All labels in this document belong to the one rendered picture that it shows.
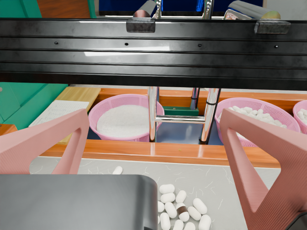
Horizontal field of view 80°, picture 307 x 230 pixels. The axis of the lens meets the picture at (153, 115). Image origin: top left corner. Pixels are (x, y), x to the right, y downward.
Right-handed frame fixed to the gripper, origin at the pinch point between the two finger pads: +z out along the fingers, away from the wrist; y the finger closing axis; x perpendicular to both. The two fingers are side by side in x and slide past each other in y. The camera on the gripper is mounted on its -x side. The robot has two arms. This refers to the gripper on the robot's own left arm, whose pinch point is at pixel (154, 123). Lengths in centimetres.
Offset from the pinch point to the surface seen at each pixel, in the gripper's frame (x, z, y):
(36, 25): -3.5, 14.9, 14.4
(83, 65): 0.5, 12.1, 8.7
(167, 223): 31.3, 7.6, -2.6
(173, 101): 33, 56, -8
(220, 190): 33.0, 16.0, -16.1
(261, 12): -4.8, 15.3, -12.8
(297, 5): 9, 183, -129
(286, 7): 10, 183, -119
